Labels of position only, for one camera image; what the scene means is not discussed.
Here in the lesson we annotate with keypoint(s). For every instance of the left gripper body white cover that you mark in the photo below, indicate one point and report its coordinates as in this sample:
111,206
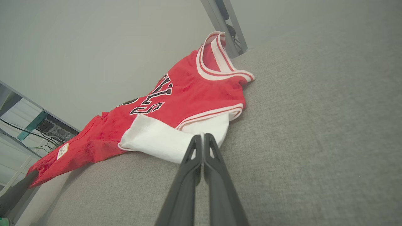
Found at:
4,221

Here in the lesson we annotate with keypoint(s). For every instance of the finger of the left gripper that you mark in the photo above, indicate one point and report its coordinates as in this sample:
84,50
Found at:
15,194

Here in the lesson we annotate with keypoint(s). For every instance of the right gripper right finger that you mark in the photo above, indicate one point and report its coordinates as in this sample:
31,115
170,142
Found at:
223,207

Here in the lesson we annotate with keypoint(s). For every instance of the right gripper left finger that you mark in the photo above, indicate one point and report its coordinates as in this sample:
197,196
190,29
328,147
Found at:
182,204

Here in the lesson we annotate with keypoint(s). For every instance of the red jersey with black lettering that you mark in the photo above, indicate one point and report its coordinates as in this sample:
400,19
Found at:
194,94

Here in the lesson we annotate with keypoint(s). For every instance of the teal bar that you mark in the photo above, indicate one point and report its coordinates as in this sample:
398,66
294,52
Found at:
33,125

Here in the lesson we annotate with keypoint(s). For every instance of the black computer box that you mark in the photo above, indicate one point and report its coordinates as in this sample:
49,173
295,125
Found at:
58,131

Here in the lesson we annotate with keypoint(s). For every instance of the grey partition post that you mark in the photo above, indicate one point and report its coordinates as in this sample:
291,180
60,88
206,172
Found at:
216,22

